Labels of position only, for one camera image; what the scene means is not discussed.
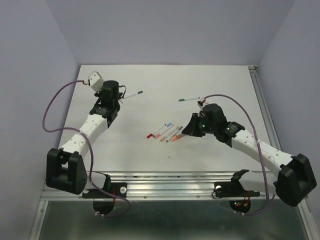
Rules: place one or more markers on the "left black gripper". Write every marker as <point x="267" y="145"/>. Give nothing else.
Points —
<point x="98" y="94"/>

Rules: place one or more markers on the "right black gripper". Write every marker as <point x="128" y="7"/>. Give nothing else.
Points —
<point x="191" y="128"/>

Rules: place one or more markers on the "blue capped marker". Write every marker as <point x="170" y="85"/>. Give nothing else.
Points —
<point x="167" y="125"/>

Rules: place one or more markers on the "green capped thin marker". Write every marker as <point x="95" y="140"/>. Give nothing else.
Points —
<point x="189" y="99"/>

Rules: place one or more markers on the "red capped marker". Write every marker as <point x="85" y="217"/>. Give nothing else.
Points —
<point x="155" y="132"/>

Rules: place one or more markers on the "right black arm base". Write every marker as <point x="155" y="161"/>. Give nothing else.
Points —
<point x="233" y="189"/>

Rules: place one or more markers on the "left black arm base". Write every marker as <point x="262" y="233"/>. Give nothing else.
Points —
<point x="109" y="197"/>

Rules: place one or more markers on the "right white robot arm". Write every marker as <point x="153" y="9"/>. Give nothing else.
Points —
<point x="289" y="177"/>

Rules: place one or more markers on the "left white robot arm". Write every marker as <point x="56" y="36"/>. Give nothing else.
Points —
<point x="65" y="167"/>

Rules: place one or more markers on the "grey capped marker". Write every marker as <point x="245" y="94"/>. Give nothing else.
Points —
<point x="172" y="135"/>

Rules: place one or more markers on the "yellow capped marker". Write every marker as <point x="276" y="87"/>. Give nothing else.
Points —
<point x="176" y="138"/>

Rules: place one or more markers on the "tan orange tipped marker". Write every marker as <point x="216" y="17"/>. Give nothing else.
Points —
<point x="175" y="138"/>

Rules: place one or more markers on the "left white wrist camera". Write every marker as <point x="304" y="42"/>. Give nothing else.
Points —
<point x="95" y="81"/>

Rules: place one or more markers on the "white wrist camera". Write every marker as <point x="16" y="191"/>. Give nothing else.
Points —
<point x="95" y="81"/>
<point x="201" y="103"/>

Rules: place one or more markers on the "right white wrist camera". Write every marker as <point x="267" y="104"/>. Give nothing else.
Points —
<point x="201" y="103"/>

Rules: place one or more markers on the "aluminium right side rail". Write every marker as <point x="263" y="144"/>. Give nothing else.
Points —
<point x="267" y="118"/>

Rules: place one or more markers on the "aluminium front rail frame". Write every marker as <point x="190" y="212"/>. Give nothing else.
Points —
<point x="168" y="206"/>

